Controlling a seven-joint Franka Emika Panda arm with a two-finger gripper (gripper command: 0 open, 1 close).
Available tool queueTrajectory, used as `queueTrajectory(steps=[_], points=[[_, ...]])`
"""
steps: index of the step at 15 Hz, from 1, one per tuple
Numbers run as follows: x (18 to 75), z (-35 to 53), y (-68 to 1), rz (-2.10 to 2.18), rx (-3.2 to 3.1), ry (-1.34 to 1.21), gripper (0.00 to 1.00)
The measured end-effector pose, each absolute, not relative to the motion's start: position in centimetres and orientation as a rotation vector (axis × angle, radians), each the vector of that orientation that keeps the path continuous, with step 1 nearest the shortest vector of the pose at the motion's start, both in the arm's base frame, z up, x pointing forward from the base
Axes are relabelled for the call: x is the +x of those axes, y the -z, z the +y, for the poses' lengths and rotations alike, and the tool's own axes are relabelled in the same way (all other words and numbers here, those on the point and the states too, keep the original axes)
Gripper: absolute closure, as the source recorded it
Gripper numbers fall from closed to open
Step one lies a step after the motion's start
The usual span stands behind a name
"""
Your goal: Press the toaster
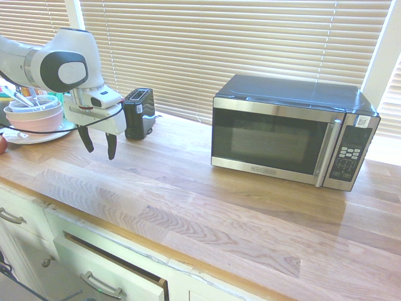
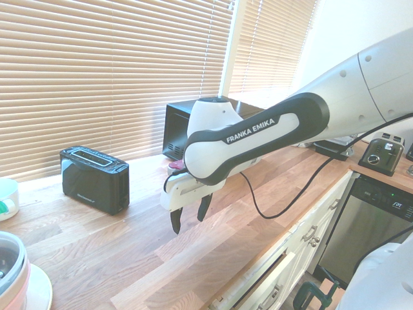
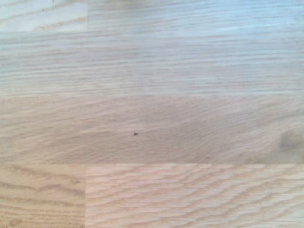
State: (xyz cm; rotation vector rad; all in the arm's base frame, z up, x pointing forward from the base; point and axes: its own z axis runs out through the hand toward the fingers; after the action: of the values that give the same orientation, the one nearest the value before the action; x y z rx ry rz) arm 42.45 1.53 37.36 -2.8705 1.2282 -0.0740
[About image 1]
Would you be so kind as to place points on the white plate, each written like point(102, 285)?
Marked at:
point(31, 136)

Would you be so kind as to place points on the white window frame post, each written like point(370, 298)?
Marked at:
point(75, 14)
point(380, 47)

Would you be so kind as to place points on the stainless black microwave oven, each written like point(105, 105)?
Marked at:
point(282, 131)

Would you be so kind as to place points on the white open drawer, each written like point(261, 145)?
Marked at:
point(103, 269)

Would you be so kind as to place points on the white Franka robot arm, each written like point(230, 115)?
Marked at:
point(72, 47)

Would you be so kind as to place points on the wide beige window blind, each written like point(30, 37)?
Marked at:
point(219, 47)

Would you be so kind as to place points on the narrow beige window blind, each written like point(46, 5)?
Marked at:
point(31, 19)
point(391, 103)

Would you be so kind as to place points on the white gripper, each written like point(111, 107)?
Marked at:
point(103, 120)

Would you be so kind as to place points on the pink bowl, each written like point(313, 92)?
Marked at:
point(34, 120)

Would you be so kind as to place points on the white kitchen cabinet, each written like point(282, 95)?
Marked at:
point(25, 244)

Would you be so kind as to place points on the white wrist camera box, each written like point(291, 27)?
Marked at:
point(105, 98)

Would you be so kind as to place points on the black slot toaster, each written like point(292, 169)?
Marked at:
point(138, 113)

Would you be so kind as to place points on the metal cabinet knob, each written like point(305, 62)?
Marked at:
point(47, 261)

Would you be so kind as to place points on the clear plastic container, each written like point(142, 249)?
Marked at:
point(40, 103)

